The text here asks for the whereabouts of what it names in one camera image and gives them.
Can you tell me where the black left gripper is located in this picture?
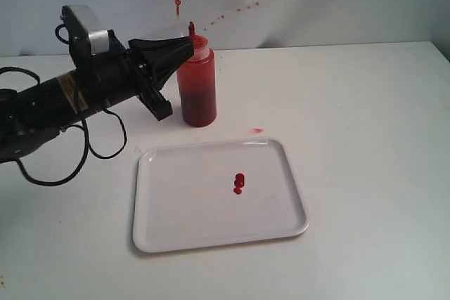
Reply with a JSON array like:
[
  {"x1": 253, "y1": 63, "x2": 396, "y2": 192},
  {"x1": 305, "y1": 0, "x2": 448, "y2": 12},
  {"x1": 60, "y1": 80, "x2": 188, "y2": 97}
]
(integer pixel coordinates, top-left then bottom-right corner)
[{"x1": 91, "y1": 30, "x2": 194, "y2": 121}]

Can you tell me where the red ketchup squeeze bottle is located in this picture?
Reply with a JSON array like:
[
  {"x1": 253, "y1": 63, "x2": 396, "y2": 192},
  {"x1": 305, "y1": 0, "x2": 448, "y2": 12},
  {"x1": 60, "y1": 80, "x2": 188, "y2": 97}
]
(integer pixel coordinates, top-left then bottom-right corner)
[{"x1": 177, "y1": 22, "x2": 217, "y2": 127}]

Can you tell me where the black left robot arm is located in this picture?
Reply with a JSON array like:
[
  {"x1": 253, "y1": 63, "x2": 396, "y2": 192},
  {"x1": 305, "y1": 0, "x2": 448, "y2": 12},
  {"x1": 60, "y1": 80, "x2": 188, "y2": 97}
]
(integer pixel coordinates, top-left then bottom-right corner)
[{"x1": 1, "y1": 31, "x2": 194, "y2": 162}]

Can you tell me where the red ketchup blob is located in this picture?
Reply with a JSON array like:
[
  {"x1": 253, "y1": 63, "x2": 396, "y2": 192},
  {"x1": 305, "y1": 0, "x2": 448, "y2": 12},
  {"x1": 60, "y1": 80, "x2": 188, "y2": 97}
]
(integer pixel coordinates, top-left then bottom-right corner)
[{"x1": 233, "y1": 173, "x2": 245, "y2": 195}]

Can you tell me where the white rectangular plastic tray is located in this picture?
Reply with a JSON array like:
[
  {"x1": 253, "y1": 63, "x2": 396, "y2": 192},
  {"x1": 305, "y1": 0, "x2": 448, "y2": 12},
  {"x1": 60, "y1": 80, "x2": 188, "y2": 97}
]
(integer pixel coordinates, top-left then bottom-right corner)
[{"x1": 132, "y1": 138, "x2": 309, "y2": 254}]

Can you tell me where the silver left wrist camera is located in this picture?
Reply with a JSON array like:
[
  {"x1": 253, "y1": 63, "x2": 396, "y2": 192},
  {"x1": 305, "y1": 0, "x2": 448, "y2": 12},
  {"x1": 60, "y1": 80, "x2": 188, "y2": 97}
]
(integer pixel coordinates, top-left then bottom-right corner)
[{"x1": 61, "y1": 5, "x2": 110, "y2": 56}]

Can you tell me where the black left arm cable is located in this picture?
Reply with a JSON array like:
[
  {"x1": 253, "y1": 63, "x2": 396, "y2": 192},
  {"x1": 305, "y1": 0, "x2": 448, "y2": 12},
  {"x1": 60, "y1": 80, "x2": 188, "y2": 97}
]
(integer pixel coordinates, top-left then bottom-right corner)
[{"x1": 0, "y1": 24, "x2": 128, "y2": 187}]

